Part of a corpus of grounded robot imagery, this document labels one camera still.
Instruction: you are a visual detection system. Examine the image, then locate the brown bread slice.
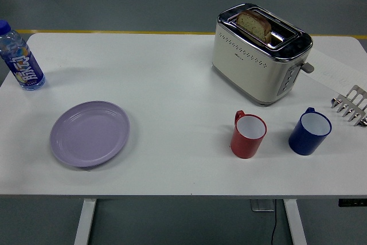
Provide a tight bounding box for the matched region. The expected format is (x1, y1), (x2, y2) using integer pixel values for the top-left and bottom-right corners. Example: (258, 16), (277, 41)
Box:
(236, 9), (272, 44)

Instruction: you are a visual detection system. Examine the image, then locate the black power cable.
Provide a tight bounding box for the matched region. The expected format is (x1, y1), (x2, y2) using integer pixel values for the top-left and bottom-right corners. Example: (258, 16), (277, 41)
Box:
(271, 199), (278, 245)

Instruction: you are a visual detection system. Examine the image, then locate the black table control panel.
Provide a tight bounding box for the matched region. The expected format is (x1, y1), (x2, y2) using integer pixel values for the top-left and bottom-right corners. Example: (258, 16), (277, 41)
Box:
(338, 198), (367, 208)

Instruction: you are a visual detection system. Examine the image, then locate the purple plastic plate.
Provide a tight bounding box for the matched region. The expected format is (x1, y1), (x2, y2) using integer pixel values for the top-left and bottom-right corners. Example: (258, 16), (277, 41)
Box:
(50, 100), (131, 168)

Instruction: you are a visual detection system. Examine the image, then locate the blue labelled drink bottle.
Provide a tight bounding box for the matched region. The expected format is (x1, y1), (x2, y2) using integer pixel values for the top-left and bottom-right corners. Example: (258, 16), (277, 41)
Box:
(0, 20), (46, 91)

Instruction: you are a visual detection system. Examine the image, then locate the red plastic mug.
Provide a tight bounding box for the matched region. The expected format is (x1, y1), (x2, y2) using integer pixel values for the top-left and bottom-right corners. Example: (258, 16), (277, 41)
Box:
(230, 110), (268, 159)

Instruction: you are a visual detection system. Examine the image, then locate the cream and chrome toaster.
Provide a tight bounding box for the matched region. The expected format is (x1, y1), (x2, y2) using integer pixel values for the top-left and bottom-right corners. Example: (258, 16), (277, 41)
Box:
(211, 3), (315, 107)

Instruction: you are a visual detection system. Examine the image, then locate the silver metal rack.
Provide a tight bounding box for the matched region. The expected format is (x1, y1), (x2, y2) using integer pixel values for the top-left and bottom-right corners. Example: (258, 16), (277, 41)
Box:
(330, 85), (367, 127)

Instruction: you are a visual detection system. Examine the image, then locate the white table leg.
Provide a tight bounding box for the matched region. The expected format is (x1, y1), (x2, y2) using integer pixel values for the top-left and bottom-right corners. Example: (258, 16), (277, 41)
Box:
(283, 199), (308, 245)
(73, 199), (97, 245)

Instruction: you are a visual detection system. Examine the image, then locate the white paper sheet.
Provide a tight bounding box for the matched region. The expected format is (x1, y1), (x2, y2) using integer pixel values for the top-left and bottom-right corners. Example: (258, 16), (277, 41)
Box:
(301, 48), (367, 94)

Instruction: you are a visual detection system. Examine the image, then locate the blue plastic mug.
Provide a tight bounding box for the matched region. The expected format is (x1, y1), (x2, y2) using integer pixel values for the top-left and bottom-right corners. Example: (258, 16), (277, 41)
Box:
(288, 107), (333, 157)

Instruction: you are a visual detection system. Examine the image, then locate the grey bracket under table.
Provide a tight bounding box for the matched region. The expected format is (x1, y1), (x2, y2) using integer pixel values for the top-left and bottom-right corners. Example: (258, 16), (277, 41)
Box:
(251, 199), (275, 212)

